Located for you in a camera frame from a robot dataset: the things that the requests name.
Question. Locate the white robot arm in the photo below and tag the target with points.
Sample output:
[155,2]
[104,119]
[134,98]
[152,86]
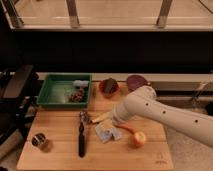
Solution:
[142,102]

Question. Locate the orange carrot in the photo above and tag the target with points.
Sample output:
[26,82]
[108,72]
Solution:
[126,127]

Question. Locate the red bowl with brown item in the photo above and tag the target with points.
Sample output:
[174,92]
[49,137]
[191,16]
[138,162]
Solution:
[108,87]

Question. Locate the purple grapes bunch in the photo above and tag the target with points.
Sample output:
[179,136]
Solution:
[77,96]

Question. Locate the yellow red apple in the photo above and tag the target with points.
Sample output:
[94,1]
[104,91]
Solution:
[139,139]

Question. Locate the green plastic tray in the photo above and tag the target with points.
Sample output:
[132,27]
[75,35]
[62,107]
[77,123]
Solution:
[57,88]

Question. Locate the black chair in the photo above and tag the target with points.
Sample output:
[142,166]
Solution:
[17,93]

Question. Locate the small grey can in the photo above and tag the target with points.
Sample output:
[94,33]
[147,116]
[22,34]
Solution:
[81,83]

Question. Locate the purple bowl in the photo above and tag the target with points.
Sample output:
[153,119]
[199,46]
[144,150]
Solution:
[135,81]

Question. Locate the blue grey cloth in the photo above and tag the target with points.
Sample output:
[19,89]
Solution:
[106,131]

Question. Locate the small metal cup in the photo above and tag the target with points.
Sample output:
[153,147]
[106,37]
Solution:
[39,140]

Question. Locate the wooden cutting board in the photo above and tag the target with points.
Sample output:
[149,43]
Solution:
[61,129]

